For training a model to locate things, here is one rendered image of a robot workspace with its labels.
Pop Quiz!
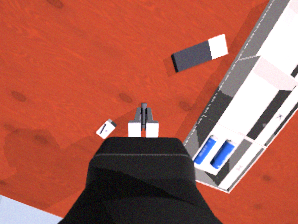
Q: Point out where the white three-compartment bin rack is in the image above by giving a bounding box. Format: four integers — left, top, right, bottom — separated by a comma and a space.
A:
183, 0, 298, 193

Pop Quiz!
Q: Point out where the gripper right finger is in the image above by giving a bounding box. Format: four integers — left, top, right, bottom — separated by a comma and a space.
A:
145, 107, 159, 137

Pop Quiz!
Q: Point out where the blue battery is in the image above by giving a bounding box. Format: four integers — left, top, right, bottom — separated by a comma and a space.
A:
194, 135, 218, 165
210, 139, 236, 169

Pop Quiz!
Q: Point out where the grey bolt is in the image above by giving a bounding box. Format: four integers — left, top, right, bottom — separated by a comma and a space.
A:
141, 104, 147, 128

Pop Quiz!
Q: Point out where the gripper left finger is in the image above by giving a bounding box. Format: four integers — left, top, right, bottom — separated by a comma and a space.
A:
128, 107, 143, 137

